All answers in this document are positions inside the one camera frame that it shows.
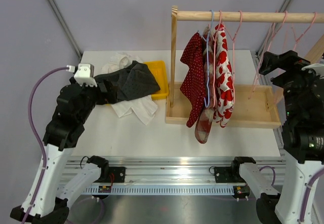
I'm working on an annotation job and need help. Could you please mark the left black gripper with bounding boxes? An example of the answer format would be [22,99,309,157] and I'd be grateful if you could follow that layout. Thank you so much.
[71,76,118,123]

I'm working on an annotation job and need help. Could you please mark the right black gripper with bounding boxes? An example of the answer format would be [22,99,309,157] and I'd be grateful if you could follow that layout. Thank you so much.
[259,49,324,119]

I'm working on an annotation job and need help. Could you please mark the dark grey dotted skirt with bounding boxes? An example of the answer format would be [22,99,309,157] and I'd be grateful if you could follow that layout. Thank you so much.
[94,60,160,103]

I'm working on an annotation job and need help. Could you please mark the pink wire hanger white skirt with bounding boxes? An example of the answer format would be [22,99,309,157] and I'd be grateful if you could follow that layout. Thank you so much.
[273,11,317,108]

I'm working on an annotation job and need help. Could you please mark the white pleated skirt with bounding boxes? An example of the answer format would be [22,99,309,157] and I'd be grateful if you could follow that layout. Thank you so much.
[101,52,158,125]

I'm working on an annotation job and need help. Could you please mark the pink wire hanger grey skirt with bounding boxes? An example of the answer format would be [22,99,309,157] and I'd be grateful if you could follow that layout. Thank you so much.
[248,11,288,100]

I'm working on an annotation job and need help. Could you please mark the pink wire hanger floral skirt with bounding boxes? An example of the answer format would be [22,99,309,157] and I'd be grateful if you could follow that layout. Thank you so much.
[224,10,243,82]

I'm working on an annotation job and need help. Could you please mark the white red floral skirt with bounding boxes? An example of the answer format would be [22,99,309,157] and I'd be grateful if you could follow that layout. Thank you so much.
[213,23,235,128]

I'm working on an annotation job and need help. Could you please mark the red plaid skirt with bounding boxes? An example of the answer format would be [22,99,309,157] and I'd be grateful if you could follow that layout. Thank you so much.
[195,26,216,144]

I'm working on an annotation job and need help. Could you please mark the pink wire hanger plaid skirt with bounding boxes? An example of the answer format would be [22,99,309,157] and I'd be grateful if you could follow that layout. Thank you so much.
[212,9,224,107]

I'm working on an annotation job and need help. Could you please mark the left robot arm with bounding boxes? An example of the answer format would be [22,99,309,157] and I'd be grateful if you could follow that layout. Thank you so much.
[10,83,126,223]

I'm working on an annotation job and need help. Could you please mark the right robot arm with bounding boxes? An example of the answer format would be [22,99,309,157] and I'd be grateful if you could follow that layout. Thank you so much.
[213,50,323,223]

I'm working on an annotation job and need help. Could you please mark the dark red polka dot skirt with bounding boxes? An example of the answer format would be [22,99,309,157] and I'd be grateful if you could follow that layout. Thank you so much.
[180,32,206,128]

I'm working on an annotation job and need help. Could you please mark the wooden clothes rack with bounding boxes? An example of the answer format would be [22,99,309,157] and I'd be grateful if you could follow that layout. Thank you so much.
[166,6,323,129]

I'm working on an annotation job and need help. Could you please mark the yellow plastic tray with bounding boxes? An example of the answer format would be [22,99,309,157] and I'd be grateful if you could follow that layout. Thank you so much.
[143,61,169,100]

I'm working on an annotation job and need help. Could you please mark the small circuit board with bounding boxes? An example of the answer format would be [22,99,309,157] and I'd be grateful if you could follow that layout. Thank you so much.
[98,185,111,193]

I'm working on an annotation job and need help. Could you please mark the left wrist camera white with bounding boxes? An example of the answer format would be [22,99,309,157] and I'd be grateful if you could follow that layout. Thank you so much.
[66,63,97,87]

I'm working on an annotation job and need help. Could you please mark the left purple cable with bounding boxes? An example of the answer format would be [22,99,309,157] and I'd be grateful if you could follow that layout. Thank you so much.
[21,66,69,224]

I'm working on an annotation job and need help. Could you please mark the purple cable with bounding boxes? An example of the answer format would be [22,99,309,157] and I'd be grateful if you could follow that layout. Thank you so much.
[21,66,69,224]
[258,165,324,224]

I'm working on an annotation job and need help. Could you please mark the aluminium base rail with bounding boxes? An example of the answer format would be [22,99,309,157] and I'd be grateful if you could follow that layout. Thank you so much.
[59,156,286,185]

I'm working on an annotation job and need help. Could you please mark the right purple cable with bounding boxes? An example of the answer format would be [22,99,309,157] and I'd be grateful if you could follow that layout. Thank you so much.
[258,165,324,224]

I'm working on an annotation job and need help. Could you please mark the white slotted cable duct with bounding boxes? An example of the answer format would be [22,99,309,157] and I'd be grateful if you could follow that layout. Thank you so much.
[83,185,234,196]

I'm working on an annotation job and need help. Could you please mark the blue wire hanger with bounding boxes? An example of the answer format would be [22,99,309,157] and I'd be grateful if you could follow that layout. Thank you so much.
[201,10,214,108]

